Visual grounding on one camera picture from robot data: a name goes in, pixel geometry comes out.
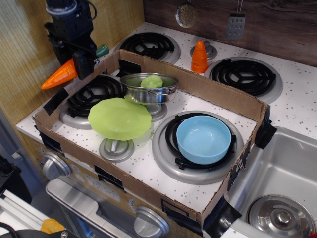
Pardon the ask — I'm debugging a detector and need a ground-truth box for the hanging round strainer spoon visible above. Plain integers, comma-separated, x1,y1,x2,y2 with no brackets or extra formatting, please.
175,0,198,29

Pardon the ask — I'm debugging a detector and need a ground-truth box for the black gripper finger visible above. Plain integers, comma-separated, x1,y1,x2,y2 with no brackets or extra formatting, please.
72,49,96,80

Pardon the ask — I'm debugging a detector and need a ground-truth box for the silver stove top knob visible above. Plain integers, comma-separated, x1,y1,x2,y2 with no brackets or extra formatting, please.
99,138,134,163

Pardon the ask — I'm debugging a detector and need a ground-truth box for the silver metal pot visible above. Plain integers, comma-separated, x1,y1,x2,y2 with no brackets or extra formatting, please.
120,73,179,105

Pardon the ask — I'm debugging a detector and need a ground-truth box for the back right black burner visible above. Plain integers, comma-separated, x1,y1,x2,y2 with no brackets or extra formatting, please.
204,57,283,104

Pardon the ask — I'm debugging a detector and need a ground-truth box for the silver pot lid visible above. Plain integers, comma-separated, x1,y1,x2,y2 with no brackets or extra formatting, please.
247,195,317,238

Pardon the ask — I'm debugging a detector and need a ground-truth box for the grey metal sink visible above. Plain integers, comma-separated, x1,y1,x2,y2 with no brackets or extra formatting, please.
224,127,317,238

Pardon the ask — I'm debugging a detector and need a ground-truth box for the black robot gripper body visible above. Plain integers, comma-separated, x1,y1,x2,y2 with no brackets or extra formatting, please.
44,0,97,64

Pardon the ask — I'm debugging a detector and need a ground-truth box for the yellow sponge piece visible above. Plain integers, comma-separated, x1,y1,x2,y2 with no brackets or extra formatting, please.
40,218,65,234

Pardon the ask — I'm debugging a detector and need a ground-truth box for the right silver oven knob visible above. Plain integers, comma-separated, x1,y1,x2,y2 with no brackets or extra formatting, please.
134,206,170,238

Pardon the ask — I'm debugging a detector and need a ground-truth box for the front right black burner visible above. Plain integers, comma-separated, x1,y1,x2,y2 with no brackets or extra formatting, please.
152,111,244,185

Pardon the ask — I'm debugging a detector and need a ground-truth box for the light blue plastic bowl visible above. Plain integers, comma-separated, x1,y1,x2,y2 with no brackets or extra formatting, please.
176,115,232,165

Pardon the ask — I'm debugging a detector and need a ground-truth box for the silver oven knob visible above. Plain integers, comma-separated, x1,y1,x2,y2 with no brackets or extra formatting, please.
42,152,72,180
134,206,170,238

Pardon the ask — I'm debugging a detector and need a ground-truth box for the green toy lettuce piece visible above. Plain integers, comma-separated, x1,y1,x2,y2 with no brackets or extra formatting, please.
140,74,163,88

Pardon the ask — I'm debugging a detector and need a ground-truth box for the small orange toy cone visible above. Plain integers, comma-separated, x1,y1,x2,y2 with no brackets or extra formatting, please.
191,41,208,73

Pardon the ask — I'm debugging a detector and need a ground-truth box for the black cable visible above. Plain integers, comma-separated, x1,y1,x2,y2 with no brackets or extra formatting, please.
0,222,15,238

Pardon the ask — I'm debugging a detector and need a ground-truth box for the black burner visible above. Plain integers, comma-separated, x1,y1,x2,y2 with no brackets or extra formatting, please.
152,111,244,185
204,57,283,104
115,32,181,64
59,74,123,130

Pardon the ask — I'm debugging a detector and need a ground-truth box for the silver back stove knob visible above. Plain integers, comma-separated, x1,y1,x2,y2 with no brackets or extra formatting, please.
203,41,218,61

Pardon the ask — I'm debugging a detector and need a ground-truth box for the silver oven door handle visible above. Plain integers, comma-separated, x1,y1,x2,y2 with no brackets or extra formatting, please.
46,178,137,238

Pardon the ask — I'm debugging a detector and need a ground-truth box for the back left black burner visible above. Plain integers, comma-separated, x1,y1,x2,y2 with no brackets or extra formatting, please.
115,32,181,64

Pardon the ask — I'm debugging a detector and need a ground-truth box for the silver middle stove knob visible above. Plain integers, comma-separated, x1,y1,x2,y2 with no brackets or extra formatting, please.
145,104,167,122

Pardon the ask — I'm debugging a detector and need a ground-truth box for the brown cardboard fence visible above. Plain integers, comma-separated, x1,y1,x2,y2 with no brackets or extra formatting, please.
34,50,276,232

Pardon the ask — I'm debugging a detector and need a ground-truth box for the grey hanging spatula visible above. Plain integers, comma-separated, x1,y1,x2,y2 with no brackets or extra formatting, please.
225,0,246,40

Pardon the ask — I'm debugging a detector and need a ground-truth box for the front left black burner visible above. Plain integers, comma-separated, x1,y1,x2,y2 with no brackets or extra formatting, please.
59,74,123,130

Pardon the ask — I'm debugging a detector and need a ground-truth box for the orange toy carrot green stem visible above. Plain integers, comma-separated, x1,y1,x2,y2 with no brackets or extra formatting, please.
41,44,109,90

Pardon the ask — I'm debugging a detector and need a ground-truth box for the left silver oven knob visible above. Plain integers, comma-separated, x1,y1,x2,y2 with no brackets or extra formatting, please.
42,152,72,180

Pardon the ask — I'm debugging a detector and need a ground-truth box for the green plastic plate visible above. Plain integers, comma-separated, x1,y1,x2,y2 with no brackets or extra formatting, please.
88,98,152,141

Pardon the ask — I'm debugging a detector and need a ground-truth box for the silver stove knob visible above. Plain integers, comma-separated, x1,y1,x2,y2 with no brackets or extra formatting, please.
99,138,134,163
203,41,218,61
145,104,167,122

